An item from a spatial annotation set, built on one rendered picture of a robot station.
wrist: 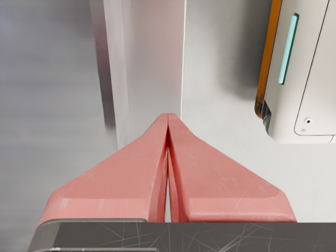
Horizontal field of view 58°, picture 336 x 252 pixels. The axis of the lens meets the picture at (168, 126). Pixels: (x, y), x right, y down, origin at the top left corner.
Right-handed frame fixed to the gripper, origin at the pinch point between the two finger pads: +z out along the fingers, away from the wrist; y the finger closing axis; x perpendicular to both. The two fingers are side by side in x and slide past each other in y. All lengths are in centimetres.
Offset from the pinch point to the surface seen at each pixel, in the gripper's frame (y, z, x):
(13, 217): 9.8, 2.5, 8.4
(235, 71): -24, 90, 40
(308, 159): -62, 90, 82
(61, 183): 6.2, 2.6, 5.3
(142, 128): 1.3, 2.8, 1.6
